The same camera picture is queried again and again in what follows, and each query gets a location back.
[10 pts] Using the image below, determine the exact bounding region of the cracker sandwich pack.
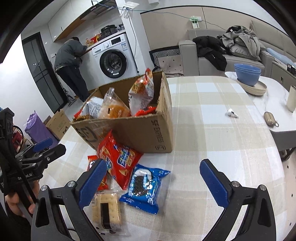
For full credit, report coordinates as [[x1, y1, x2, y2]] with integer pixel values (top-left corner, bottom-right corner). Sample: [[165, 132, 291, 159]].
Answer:
[[90, 189, 128, 235]]

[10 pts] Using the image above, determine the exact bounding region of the red corn chip bag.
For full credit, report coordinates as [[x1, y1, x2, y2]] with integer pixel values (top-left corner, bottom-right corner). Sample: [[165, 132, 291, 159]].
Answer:
[[97, 131, 143, 190]]

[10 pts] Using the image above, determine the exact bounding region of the orange meat floss cake pack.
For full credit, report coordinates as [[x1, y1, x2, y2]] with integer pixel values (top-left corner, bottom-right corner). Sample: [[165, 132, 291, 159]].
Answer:
[[98, 87, 131, 119]]

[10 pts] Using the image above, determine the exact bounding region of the blue oreo cookie pack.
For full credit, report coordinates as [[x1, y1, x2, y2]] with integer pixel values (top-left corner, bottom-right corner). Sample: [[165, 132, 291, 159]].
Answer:
[[119, 164, 170, 214]]

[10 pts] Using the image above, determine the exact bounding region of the white noodle snack bag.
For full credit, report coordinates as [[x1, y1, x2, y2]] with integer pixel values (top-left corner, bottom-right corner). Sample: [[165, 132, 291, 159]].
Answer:
[[128, 68, 154, 115]]

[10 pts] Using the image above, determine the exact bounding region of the left hand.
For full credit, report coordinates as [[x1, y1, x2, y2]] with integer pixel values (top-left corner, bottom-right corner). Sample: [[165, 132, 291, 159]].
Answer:
[[4, 180, 40, 218]]

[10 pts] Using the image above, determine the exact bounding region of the purple bag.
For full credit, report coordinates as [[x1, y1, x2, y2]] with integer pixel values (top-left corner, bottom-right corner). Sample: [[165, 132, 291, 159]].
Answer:
[[25, 111, 59, 148]]

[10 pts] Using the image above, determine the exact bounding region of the small cardboard box on floor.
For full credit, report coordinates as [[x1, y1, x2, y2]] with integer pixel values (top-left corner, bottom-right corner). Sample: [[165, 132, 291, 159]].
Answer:
[[46, 109, 71, 141]]

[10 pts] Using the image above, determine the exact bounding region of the person in grey jacket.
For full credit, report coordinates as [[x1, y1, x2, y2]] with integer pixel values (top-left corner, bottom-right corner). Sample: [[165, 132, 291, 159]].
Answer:
[[54, 37, 90, 102]]

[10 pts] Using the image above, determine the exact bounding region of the SF cardboard box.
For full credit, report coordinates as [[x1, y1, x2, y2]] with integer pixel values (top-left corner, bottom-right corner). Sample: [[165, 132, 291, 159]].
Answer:
[[71, 71, 174, 153]]

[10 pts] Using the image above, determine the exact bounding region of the beige key pouch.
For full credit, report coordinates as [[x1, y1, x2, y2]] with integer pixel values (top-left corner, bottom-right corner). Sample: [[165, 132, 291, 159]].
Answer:
[[263, 111, 279, 128]]

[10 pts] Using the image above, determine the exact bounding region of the white washing machine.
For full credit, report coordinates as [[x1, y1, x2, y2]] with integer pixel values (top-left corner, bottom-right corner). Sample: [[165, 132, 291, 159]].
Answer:
[[92, 33, 138, 84]]

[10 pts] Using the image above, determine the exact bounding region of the white earbud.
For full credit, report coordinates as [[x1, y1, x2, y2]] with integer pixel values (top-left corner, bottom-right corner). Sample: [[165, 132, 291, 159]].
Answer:
[[226, 108, 239, 118]]

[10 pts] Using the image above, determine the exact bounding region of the plaid tablecloth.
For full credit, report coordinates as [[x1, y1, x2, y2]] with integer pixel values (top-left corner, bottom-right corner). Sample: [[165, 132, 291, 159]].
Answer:
[[40, 75, 287, 241]]

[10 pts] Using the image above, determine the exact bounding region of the white marble coffee table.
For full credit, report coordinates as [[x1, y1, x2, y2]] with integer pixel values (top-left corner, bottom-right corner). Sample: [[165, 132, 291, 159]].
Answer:
[[224, 71, 296, 140]]

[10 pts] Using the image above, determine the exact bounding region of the cream cup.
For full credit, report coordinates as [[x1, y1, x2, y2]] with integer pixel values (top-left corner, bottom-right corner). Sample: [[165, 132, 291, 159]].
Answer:
[[286, 85, 296, 113]]

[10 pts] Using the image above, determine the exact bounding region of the black basket on washer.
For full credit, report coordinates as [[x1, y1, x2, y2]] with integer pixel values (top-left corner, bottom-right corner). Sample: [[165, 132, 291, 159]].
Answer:
[[100, 25, 117, 39]]

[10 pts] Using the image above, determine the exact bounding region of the beige plate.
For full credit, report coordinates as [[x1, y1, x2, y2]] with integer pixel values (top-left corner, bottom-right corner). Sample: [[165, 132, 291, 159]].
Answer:
[[236, 80, 267, 96]]

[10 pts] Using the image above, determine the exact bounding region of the range hood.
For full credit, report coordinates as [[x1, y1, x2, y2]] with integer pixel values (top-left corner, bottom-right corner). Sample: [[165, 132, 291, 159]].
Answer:
[[79, 0, 117, 21]]

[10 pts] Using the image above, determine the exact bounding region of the blue bowls stack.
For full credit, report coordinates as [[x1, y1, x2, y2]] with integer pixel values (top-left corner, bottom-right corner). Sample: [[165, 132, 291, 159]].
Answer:
[[234, 63, 261, 86]]

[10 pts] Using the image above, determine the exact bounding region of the black white playpen panel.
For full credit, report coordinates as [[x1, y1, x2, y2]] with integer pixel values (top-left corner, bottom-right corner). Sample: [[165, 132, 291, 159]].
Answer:
[[149, 46, 184, 77]]

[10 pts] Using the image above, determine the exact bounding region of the grey sofa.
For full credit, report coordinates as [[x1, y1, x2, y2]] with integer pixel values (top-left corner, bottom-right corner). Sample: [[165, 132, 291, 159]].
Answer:
[[179, 20, 295, 77]]

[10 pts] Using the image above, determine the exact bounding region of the black jacket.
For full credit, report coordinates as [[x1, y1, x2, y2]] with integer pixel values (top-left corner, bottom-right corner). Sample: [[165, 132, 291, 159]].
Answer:
[[193, 36, 227, 71]]

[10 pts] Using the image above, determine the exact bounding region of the grey clothes pile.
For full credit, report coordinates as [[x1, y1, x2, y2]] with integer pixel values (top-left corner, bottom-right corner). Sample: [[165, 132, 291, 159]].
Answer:
[[217, 26, 266, 61]]

